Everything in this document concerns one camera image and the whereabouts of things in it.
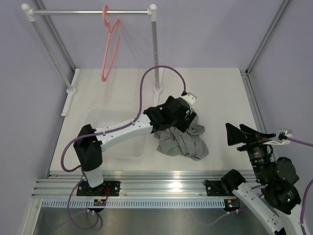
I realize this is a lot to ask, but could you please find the white slotted cable duct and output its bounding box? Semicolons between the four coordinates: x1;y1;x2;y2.
42;198;225;209

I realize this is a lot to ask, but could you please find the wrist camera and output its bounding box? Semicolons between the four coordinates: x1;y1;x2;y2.
264;129;292;145
181;92;197;106

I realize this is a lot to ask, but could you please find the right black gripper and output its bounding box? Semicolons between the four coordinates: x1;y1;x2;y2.
225;122;275;182

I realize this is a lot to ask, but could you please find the white plastic basket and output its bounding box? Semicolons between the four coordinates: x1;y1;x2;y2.
85;108;146;161

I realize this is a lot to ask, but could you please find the left aluminium frame post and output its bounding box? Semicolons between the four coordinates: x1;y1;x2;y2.
40;15;76;72

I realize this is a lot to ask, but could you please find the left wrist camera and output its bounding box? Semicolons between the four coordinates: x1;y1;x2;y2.
181;92;197;106

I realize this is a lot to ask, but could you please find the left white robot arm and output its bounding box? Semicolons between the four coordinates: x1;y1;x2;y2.
73;93;196;195

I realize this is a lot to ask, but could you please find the white clothes rack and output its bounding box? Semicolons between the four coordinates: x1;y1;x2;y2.
21;0;158;117

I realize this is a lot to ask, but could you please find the aluminium mounting rail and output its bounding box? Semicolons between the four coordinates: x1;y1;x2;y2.
31;170;228;198

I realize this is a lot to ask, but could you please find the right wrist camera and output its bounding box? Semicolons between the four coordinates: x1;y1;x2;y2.
264;129;292;145

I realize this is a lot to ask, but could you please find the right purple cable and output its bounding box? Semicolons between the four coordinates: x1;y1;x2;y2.
285;137;313;235

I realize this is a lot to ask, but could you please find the right aluminium frame post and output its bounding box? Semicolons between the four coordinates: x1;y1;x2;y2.
246;0;293;74

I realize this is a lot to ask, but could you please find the grey t shirt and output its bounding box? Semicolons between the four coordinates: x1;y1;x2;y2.
154;116;209;161

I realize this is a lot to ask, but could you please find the pink plastic hanger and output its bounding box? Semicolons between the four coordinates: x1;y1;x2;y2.
101;5;122;82

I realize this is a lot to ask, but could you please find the aluminium frame post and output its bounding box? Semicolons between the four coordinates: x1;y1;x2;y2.
246;0;293;74
40;15;76;72

